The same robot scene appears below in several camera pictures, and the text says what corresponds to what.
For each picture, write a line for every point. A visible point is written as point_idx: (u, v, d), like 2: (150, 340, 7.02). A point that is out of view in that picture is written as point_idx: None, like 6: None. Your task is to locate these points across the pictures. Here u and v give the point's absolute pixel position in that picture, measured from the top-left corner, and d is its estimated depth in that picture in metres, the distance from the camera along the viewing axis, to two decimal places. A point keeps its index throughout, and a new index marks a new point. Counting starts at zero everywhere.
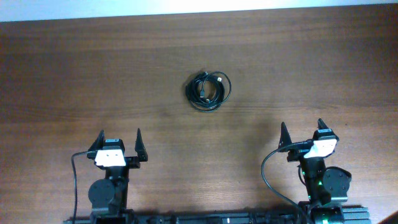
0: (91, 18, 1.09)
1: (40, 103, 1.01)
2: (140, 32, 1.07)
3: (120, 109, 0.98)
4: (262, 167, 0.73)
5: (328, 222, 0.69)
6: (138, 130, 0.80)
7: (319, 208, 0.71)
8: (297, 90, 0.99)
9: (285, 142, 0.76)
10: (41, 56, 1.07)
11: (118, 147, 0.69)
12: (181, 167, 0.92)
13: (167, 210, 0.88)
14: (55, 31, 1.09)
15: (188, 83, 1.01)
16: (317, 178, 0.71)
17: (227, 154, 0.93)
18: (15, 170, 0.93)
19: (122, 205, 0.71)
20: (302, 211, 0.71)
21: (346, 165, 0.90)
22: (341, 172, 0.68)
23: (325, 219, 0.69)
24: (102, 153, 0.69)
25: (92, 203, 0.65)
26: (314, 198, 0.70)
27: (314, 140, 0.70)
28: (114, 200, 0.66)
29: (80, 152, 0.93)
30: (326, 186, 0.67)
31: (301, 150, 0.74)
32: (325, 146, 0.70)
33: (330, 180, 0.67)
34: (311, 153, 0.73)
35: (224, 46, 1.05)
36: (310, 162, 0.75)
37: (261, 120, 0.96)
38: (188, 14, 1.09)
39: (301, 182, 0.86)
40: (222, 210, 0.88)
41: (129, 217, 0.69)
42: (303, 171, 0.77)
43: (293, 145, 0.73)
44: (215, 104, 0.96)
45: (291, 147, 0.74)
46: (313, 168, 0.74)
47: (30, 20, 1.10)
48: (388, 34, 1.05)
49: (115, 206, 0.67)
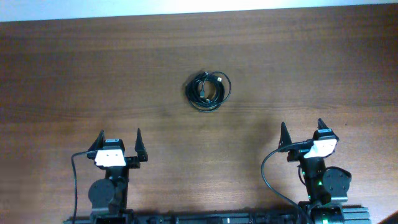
0: (91, 18, 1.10)
1: (40, 102, 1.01)
2: (140, 32, 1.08)
3: (120, 110, 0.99)
4: (262, 167, 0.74)
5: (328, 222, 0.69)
6: (138, 130, 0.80)
7: (319, 208, 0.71)
8: (296, 90, 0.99)
9: (285, 142, 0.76)
10: (41, 55, 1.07)
11: (118, 147, 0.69)
12: (181, 167, 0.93)
13: (167, 210, 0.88)
14: (55, 31, 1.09)
15: (188, 83, 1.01)
16: (317, 178, 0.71)
17: (227, 154, 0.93)
18: (15, 170, 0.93)
19: (122, 205, 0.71)
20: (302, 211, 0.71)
21: (346, 164, 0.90)
22: (341, 172, 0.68)
23: (325, 219, 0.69)
24: (102, 154, 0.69)
25: (92, 203, 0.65)
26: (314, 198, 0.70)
27: (314, 140, 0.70)
28: (114, 200, 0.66)
29: (80, 152, 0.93)
30: (326, 186, 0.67)
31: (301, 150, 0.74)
32: (325, 146, 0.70)
33: (330, 180, 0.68)
34: (311, 153, 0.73)
35: (224, 46, 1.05)
36: (309, 162, 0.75)
37: (261, 120, 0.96)
38: (188, 14, 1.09)
39: (301, 182, 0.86)
40: (222, 210, 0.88)
41: (129, 217, 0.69)
42: (303, 171, 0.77)
43: (293, 145, 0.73)
44: (215, 104, 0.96)
45: (291, 147, 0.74)
46: (313, 167, 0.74)
47: (30, 20, 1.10)
48: (388, 34, 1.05)
49: (115, 206, 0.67)
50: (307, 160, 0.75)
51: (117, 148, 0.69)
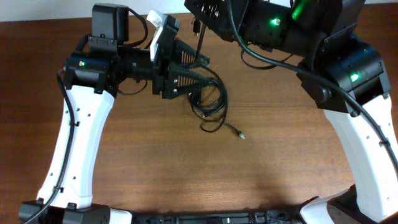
0: (86, 18, 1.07)
1: (36, 104, 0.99)
2: (140, 32, 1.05)
3: (120, 110, 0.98)
4: (342, 101, 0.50)
5: (356, 79, 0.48)
6: (114, 10, 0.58)
7: (341, 66, 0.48)
8: (297, 91, 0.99)
9: (339, 54, 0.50)
10: (37, 55, 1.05)
11: (103, 17, 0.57)
12: (181, 168, 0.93)
13: (166, 210, 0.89)
14: (53, 30, 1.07)
15: (188, 97, 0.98)
16: (357, 147, 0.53)
17: (227, 154, 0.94)
18: (13, 170, 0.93)
19: (60, 196, 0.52)
20: (363, 196, 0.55)
21: (346, 165, 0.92)
22: (347, 105, 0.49)
23: (354, 78, 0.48)
24: (152, 20, 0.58)
25: (38, 206, 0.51)
26: (342, 102, 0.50)
27: (345, 62, 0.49)
28: (69, 178, 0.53)
29: (71, 208, 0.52)
30: (349, 88, 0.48)
31: (352, 58, 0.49)
32: (347, 82, 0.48)
33: (349, 86, 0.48)
34: (351, 78, 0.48)
35: (225, 46, 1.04)
36: (224, 35, 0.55)
37: (262, 120, 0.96)
38: (189, 14, 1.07)
39: (363, 191, 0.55)
40: (222, 210, 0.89)
41: (71, 122, 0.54)
42: (357, 142, 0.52)
43: (329, 43, 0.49)
44: (222, 107, 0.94)
45: (329, 47, 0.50)
46: (262, 38, 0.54)
47: (21, 20, 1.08)
48: (392, 35, 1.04)
49: (77, 181, 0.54)
50: (219, 33, 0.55)
51: (160, 30, 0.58)
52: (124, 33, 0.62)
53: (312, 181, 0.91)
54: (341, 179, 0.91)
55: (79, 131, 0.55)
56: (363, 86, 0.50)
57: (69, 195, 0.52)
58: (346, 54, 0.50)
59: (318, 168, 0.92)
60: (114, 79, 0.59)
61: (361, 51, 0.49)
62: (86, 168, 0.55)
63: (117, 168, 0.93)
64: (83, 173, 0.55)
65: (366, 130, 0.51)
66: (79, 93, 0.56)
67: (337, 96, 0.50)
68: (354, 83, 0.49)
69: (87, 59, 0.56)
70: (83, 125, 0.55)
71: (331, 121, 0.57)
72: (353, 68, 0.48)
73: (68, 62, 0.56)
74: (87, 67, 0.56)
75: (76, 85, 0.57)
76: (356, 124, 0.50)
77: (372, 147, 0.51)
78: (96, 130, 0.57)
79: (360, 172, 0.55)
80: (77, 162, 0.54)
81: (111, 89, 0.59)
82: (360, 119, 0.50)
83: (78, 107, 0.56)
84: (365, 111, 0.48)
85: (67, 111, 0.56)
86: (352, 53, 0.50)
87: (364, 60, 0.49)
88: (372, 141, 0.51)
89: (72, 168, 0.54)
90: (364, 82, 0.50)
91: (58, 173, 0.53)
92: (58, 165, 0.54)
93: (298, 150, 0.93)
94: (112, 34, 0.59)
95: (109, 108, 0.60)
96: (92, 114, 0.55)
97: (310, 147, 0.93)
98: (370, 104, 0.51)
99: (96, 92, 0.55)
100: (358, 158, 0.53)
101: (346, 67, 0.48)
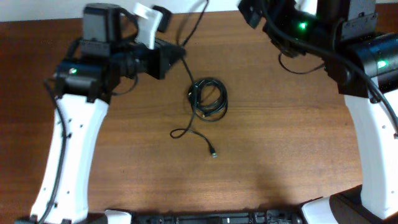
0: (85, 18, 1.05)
1: (35, 106, 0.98)
2: None
3: (120, 111, 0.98)
4: (364, 86, 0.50)
5: (382, 66, 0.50)
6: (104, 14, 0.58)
7: (367, 51, 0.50)
8: (297, 90, 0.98)
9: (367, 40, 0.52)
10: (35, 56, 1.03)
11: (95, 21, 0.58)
12: (181, 168, 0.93)
13: (166, 210, 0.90)
14: (52, 30, 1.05)
15: (187, 97, 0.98)
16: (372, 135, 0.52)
17: (227, 154, 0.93)
18: (14, 172, 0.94)
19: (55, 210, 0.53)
20: (370, 190, 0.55)
21: (346, 164, 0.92)
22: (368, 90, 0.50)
23: (380, 64, 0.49)
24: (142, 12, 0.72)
25: None
26: (364, 88, 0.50)
27: (372, 47, 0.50)
28: (62, 192, 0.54)
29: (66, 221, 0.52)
30: (374, 74, 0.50)
31: (380, 45, 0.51)
32: (373, 66, 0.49)
33: (373, 71, 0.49)
34: (377, 63, 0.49)
35: (225, 46, 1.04)
36: None
37: (262, 120, 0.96)
38: (188, 14, 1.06)
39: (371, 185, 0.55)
40: (222, 210, 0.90)
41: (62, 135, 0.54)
42: (372, 130, 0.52)
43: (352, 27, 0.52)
44: (222, 107, 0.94)
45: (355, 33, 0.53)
46: None
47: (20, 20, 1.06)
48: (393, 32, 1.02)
49: (71, 195, 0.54)
50: None
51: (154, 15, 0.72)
52: (117, 35, 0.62)
53: (312, 181, 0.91)
54: (341, 178, 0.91)
55: (71, 143, 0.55)
56: (387, 75, 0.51)
57: (65, 209, 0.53)
58: (375, 42, 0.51)
59: (318, 168, 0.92)
60: (108, 85, 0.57)
61: (391, 40, 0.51)
62: (80, 180, 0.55)
63: (117, 168, 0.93)
64: (78, 185, 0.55)
65: (384, 121, 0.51)
66: (69, 103, 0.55)
67: (360, 81, 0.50)
68: (380, 70, 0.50)
69: (79, 66, 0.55)
70: (75, 136, 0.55)
71: (349, 109, 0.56)
72: (381, 55, 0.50)
73: (60, 70, 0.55)
74: (78, 74, 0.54)
75: (67, 94, 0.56)
76: (374, 111, 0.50)
77: (387, 139, 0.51)
78: (89, 139, 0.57)
79: (370, 164, 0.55)
80: (71, 175, 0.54)
81: (104, 93, 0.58)
82: (379, 108, 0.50)
83: (69, 117, 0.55)
84: (385, 99, 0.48)
85: (58, 123, 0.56)
86: (381, 41, 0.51)
87: (392, 48, 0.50)
88: (388, 132, 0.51)
89: (64, 183, 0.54)
90: (390, 71, 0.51)
91: (51, 188, 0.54)
92: (51, 178, 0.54)
93: (298, 150, 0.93)
94: (103, 38, 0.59)
95: (103, 115, 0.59)
96: (84, 124, 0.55)
97: (310, 147, 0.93)
98: (390, 94, 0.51)
99: (87, 101, 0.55)
100: (372, 149, 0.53)
101: (374, 53, 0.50)
